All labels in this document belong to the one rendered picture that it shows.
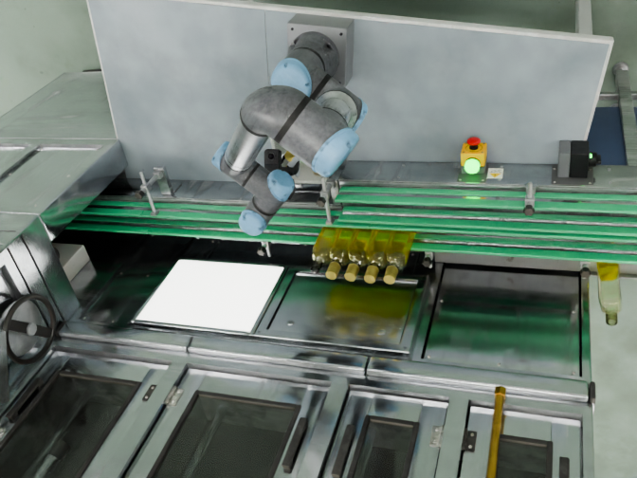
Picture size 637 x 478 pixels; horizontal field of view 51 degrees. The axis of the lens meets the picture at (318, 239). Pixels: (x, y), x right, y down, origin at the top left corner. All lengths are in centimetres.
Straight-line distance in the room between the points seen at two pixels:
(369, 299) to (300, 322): 22
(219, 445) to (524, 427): 77
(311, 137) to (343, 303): 81
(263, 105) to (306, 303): 86
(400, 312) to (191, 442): 69
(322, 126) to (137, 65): 112
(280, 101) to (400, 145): 84
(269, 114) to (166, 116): 107
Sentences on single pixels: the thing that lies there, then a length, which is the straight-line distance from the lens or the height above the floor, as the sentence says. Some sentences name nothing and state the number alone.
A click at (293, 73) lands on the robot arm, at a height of 106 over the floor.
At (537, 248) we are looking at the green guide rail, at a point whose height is 93.
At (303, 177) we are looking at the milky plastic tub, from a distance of 220.
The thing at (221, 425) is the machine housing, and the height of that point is 161.
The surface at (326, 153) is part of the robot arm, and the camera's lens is 136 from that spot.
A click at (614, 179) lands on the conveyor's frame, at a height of 84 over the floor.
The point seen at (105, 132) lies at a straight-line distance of 265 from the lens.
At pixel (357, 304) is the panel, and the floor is 114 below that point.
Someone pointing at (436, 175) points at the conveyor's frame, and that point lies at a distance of 206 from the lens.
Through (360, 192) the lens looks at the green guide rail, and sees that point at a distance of 206.
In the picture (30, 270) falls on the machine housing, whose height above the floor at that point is 136.
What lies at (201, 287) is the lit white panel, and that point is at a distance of 224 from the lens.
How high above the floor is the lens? 258
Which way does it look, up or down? 49 degrees down
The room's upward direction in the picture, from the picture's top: 154 degrees counter-clockwise
